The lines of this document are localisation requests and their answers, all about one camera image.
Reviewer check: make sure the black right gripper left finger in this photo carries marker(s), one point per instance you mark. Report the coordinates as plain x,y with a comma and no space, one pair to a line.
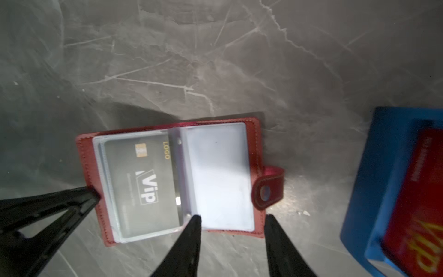
182,259

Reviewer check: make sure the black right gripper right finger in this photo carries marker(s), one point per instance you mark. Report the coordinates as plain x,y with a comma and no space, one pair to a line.
284,260

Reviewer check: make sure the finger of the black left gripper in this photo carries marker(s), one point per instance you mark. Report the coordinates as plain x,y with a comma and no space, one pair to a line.
34,228

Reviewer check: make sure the red leather card holder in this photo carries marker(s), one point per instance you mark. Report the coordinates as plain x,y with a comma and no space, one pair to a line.
218,168

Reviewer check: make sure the red VIP card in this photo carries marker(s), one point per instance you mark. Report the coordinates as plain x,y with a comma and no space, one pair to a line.
413,240

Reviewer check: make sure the blue card stand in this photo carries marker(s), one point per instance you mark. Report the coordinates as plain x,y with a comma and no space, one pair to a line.
388,150

